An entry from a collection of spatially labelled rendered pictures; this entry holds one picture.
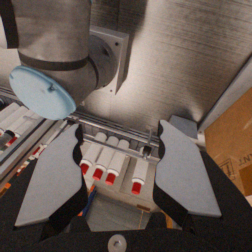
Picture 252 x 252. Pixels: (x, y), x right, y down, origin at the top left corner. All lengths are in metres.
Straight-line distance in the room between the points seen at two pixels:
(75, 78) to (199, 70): 0.35
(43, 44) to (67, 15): 0.05
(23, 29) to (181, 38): 0.36
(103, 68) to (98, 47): 0.05
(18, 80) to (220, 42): 0.45
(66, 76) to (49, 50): 0.05
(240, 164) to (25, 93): 0.47
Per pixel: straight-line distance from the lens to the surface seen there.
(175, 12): 0.44
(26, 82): 0.28
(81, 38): 0.26
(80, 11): 0.25
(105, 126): 0.64
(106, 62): 0.39
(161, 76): 0.49
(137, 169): 0.59
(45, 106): 0.29
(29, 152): 0.51
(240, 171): 0.41
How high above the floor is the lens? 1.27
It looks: 42 degrees down
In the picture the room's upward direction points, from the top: 157 degrees counter-clockwise
